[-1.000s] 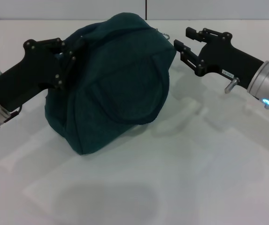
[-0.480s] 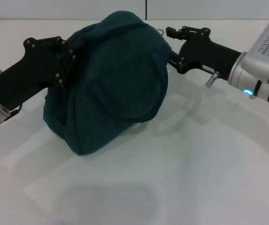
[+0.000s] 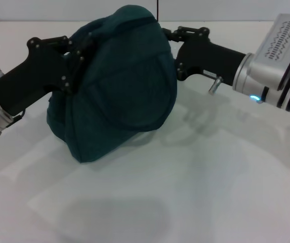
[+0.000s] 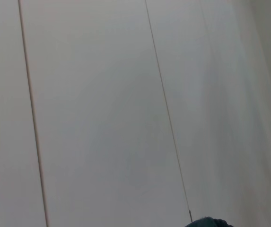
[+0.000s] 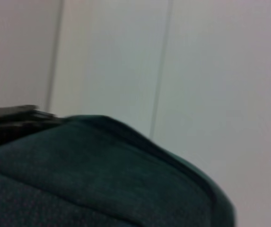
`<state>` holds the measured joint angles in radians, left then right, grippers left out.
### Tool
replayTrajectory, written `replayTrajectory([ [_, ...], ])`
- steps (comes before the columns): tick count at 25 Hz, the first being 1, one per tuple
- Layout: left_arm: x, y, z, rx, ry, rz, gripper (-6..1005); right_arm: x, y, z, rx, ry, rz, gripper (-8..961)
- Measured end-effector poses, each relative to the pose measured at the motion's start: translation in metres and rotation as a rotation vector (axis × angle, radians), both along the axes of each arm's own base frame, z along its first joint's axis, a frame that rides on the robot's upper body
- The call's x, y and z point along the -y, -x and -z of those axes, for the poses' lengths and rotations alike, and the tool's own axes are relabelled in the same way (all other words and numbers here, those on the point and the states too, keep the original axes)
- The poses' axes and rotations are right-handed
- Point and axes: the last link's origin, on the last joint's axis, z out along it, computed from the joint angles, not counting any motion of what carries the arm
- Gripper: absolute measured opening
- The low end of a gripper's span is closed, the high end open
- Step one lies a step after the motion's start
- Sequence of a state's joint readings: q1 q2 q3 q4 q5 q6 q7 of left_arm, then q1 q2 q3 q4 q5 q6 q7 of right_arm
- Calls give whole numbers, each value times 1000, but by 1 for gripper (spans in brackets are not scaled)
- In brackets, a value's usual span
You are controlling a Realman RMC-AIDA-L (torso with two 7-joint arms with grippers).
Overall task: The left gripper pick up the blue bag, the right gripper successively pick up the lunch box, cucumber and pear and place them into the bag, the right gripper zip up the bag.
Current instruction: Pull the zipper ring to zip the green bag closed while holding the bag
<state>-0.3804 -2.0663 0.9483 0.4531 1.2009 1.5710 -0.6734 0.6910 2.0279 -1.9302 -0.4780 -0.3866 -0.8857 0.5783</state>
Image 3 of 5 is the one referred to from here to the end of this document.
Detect dark teal lunch bag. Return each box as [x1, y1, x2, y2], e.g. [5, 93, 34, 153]
[46, 5, 179, 164]

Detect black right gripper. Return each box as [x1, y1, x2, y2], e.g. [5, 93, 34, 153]
[161, 26, 246, 87]

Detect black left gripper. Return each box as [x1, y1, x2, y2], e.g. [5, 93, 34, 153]
[0, 34, 95, 117]

